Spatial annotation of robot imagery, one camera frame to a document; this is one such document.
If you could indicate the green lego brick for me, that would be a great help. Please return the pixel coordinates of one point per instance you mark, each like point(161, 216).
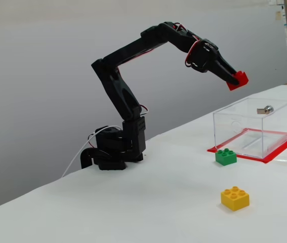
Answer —
point(225, 158)

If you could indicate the transparent plastic box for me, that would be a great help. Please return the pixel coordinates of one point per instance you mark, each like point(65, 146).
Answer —
point(249, 141)

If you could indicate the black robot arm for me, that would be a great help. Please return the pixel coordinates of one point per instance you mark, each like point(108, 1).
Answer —
point(118, 86)

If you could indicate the silver box lock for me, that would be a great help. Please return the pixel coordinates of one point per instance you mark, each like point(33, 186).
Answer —
point(267, 109)

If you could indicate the red lego brick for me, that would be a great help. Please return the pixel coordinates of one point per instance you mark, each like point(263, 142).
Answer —
point(242, 80)

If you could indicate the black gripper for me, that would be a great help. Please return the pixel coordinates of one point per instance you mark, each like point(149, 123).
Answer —
point(212, 60)

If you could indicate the red tape frame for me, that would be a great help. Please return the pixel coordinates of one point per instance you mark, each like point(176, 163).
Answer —
point(280, 152)

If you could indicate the paper note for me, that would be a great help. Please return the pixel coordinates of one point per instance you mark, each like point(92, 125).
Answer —
point(278, 15)

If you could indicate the black table clamp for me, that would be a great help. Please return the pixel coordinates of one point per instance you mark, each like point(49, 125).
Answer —
point(85, 158)

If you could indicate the yellow lego brick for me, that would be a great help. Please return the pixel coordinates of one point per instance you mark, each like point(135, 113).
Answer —
point(235, 200)

